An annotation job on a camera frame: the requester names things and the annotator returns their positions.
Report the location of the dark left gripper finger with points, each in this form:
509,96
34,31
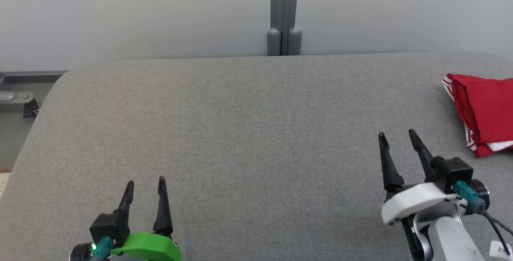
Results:
163,213
126,205

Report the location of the metal partition post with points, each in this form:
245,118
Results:
283,8

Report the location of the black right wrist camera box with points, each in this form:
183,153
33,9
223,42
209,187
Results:
453,172

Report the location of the small black caster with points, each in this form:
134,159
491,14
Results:
31,109

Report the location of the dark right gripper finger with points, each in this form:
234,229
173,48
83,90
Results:
390,168
423,154

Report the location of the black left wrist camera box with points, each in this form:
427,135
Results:
108,227

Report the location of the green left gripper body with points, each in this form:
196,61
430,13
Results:
148,249

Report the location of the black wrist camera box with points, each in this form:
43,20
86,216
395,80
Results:
108,227
453,172

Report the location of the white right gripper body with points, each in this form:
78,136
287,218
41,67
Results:
417,201

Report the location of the red garment white striped trim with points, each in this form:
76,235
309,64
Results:
489,108

